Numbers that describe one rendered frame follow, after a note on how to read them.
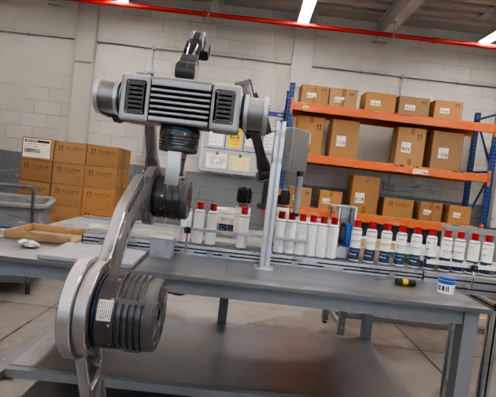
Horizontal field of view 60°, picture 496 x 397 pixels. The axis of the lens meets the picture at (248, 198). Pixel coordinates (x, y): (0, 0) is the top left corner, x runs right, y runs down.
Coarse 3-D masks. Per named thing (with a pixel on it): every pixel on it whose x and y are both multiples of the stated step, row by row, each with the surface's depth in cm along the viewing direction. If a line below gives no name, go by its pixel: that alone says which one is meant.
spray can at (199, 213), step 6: (198, 204) 209; (204, 204) 210; (198, 210) 208; (204, 210) 210; (198, 216) 208; (204, 216) 209; (198, 222) 208; (192, 234) 210; (198, 234) 208; (192, 240) 209; (198, 240) 209
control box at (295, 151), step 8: (288, 128) 192; (296, 128) 192; (288, 136) 192; (296, 136) 193; (304, 136) 199; (288, 144) 192; (296, 144) 194; (304, 144) 200; (288, 152) 191; (296, 152) 195; (304, 152) 201; (288, 160) 191; (296, 160) 196; (304, 160) 202; (288, 168) 191; (296, 168) 197; (304, 168) 203
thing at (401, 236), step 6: (402, 228) 210; (402, 234) 210; (396, 240) 212; (402, 240) 210; (396, 246) 211; (402, 246) 210; (396, 252) 211; (402, 252) 210; (396, 258) 211; (402, 258) 210; (396, 264) 211; (402, 264) 211
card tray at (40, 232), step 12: (12, 228) 201; (24, 228) 213; (36, 228) 222; (48, 228) 222; (60, 228) 222; (72, 228) 222; (84, 228) 222; (36, 240) 196; (48, 240) 196; (60, 240) 197; (72, 240) 206
